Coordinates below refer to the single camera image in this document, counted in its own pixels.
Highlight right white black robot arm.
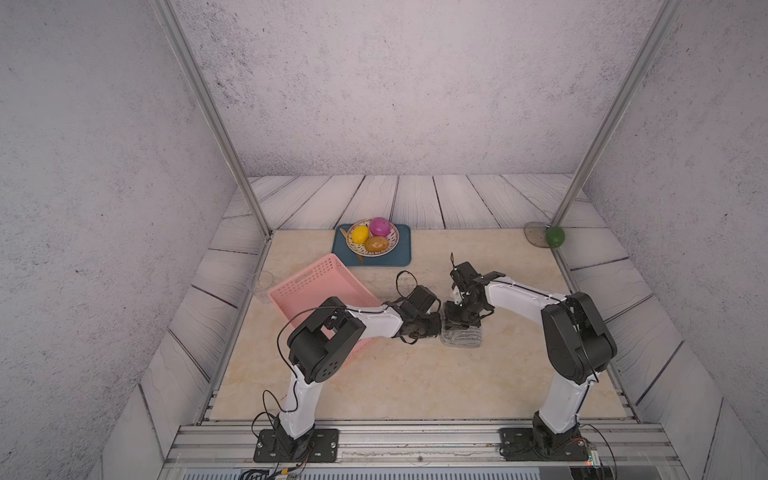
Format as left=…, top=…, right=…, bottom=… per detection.
left=440, top=264, right=617, bottom=464

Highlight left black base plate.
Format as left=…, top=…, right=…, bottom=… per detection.
left=253, top=428, right=340, bottom=463

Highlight patterned round plate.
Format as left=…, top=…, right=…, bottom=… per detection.
left=342, top=217, right=400, bottom=258

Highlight yellow lemon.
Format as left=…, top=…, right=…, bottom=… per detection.
left=349, top=224, right=370, bottom=245

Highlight aluminium frame post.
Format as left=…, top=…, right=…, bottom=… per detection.
left=151, top=0, right=273, bottom=239
left=549, top=0, right=682, bottom=227

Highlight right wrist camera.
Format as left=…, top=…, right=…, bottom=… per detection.
left=450, top=262, right=482, bottom=295

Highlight left aluminium frame post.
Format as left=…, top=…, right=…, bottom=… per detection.
left=151, top=0, right=273, bottom=239

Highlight clear glass bowl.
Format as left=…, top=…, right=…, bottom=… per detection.
left=523, top=222, right=549, bottom=249

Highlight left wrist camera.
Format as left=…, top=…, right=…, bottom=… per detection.
left=407, top=285, right=439, bottom=314

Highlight grey striped square dishcloth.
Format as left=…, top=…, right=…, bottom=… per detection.
left=439, top=327, right=483, bottom=349

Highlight teal placemat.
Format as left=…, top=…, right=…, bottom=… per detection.
left=331, top=219, right=412, bottom=267

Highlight pink plastic basket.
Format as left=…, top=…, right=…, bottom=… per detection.
left=269, top=253, right=382, bottom=332

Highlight magenta round fruit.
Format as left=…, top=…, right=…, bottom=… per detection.
left=368, top=217, right=392, bottom=237

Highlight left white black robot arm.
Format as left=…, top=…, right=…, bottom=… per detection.
left=254, top=286, right=441, bottom=462

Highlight brown potato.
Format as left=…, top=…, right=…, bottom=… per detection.
left=363, top=236, right=389, bottom=253

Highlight right aluminium frame post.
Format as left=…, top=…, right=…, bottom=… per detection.
left=549, top=0, right=682, bottom=227

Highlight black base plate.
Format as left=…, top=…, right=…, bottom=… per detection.
left=253, top=428, right=340, bottom=463
left=498, top=427, right=591, bottom=462

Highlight clear plastic cup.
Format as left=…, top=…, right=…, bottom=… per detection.
left=250, top=270, right=275, bottom=304

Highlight green ball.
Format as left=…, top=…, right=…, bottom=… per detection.
left=545, top=226, right=566, bottom=249

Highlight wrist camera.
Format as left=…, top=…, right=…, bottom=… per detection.
left=407, top=285, right=439, bottom=314
left=450, top=262, right=482, bottom=295

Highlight aluminium front rail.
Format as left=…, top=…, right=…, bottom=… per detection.
left=159, top=419, right=688, bottom=479

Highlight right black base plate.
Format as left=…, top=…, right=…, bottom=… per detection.
left=498, top=427, right=591, bottom=462

